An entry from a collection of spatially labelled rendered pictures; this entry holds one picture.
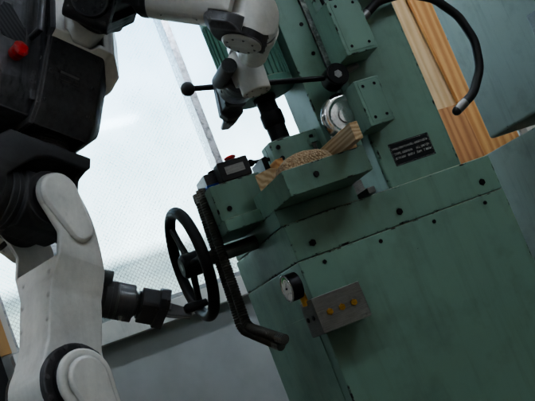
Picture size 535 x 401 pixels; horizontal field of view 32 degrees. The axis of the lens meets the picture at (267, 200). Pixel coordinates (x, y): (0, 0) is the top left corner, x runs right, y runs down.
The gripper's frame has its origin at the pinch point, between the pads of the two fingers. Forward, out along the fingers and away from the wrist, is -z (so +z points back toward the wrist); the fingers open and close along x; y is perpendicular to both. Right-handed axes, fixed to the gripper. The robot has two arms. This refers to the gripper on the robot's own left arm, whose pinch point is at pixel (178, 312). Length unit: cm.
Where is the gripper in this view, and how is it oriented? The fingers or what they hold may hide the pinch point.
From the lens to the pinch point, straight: 224.3
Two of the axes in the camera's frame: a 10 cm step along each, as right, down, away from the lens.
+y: 0.1, -7.7, 6.4
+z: -9.5, -2.0, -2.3
